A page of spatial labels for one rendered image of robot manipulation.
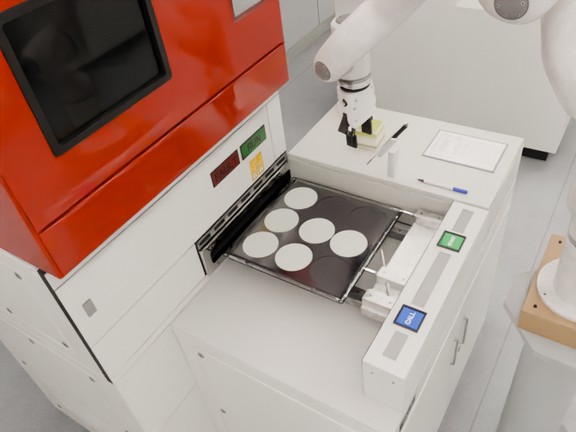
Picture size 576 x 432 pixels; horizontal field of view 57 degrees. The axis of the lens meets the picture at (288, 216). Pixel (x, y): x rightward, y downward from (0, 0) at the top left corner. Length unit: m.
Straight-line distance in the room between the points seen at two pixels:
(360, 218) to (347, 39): 0.55
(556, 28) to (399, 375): 0.69
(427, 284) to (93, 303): 0.74
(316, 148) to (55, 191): 0.90
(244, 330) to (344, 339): 0.25
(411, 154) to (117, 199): 0.89
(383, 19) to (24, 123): 0.70
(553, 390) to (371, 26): 1.04
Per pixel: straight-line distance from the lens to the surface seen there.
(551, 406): 1.69
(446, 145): 1.66
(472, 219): 1.43
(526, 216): 2.93
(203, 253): 1.43
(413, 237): 1.48
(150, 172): 1.13
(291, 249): 1.43
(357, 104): 1.32
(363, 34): 1.16
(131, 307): 1.31
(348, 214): 1.51
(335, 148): 1.66
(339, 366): 1.29
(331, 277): 1.35
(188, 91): 1.17
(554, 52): 1.03
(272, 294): 1.44
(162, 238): 1.30
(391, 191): 1.54
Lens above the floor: 1.92
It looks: 42 degrees down
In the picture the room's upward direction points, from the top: 9 degrees counter-clockwise
